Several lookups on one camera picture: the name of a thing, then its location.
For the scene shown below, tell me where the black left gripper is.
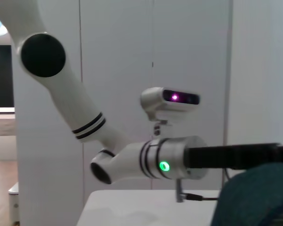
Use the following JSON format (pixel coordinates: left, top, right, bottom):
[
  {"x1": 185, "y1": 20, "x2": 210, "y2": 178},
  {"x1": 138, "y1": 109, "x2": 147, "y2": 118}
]
[{"x1": 183, "y1": 142, "x2": 283, "y2": 170}]

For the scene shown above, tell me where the dark teal fabric lunch bag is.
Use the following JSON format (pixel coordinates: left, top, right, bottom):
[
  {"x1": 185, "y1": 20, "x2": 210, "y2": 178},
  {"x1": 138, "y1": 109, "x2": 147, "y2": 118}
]
[{"x1": 210, "y1": 162, "x2": 283, "y2": 226}]

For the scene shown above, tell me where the white floor device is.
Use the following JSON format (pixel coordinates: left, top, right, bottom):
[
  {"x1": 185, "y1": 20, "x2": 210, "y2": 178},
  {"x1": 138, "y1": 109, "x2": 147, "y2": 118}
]
[{"x1": 8, "y1": 182, "x2": 21, "y2": 224}]

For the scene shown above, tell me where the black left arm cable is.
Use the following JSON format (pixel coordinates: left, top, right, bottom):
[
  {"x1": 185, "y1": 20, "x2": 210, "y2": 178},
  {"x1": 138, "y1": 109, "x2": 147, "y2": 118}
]
[{"x1": 175, "y1": 178, "x2": 220, "y2": 203}]

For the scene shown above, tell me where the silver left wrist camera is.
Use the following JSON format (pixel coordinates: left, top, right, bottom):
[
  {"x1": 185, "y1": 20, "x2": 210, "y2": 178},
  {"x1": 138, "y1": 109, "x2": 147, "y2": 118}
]
[{"x1": 140, "y1": 86, "x2": 201, "y2": 136}]

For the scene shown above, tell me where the black wall screen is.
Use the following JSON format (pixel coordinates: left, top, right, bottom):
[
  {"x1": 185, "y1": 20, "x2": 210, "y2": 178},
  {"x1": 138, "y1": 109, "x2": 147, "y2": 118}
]
[{"x1": 0, "y1": 44, "x2": 15, "y2": 108}]

